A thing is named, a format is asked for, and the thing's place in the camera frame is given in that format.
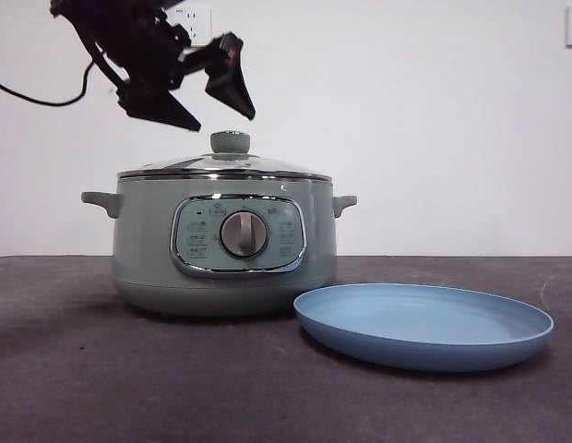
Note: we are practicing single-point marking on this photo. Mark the pale green electric steamer pot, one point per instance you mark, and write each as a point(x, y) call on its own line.
point(143, 240)

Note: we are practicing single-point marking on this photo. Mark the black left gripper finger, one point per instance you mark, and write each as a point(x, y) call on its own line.
point(230, 83)
point(161, 106)

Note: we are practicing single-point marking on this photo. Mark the glass lid with green knob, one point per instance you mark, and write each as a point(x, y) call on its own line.
point(229, 143)

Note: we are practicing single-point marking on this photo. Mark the white wall power socket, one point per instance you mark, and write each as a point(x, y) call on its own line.
point(203, 23)

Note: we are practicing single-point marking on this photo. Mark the blue round plate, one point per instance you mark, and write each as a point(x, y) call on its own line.
point(420, 323)

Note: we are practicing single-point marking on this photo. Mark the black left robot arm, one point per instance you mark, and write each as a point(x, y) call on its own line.
point(129, 41)

